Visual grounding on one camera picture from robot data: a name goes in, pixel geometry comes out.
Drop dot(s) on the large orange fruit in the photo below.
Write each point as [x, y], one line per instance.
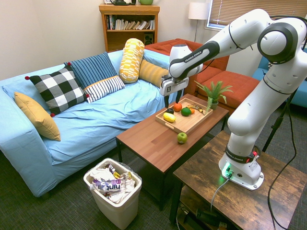
[177, 107]

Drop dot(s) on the yellow lemon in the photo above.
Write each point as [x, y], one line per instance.
[169, 117]

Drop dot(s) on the potted green fern plant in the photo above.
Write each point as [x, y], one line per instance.
[214, 94]

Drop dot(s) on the rustic dark wood side table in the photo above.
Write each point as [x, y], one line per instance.
[239, 206]

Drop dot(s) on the cream plastic trash bin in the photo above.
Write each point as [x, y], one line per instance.
[117, 213]

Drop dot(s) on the white shade floor lamp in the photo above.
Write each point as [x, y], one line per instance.
[198, 10]

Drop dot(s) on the black avocado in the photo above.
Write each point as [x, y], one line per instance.
[170, 111]

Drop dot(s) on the plain mustard pillow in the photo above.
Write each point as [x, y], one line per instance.
[38, 117]

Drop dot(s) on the white navy striped pillow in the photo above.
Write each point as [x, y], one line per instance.
[104, 88]

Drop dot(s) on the blue armchair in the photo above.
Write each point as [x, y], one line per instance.
[299, 95]

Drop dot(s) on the wooden serving tray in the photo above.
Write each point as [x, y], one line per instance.
[189, 123]

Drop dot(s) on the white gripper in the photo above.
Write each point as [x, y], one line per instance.
[173, 86]

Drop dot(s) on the green round fruit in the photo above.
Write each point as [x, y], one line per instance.
[185, 112]

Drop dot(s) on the light blue sofa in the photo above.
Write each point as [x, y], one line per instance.
[96, 124]

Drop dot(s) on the black power strip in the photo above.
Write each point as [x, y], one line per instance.
[206, 215]

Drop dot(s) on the white purple hint wrapper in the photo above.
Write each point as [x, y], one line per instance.
[110, 186]

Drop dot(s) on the small orange fruit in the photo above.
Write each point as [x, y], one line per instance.
[192, 111]

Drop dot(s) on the small black speaker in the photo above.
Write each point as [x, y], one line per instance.
[148, 39]

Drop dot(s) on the blue striped pillow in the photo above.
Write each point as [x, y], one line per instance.
[92, 69]

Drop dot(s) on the mustard striped pillow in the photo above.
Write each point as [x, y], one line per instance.
[153, 73]

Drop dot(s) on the wooden bookshelf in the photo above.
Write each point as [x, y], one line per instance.
[129, 9]

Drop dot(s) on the overripe spotted banana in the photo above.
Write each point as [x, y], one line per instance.
[198, 109]

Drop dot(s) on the row of paperback books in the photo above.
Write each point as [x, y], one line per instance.
[134, 24]

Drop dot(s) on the black object on bookshelf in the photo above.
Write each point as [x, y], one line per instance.
[121, 2]

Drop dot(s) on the green apple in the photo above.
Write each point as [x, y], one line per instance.
[182, 138]

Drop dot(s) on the green ceramic pot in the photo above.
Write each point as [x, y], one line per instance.
[145, 2]

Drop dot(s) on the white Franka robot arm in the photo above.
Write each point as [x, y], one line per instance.
[251, 107]

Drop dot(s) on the reddish wood coffee table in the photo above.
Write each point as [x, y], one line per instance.
[153, 146]

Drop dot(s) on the yellow patterned bolster pillow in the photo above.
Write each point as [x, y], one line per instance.
[131, 60]

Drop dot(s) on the black tripod stand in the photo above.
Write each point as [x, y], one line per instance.
[275, 127]

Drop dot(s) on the wooden window blinds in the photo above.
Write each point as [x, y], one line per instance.
[239, 9]

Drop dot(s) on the black white checkered pillow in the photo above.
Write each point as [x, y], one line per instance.
[58, 89]

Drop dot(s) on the orange upholstered sofa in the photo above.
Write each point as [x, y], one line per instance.
[230, 82]

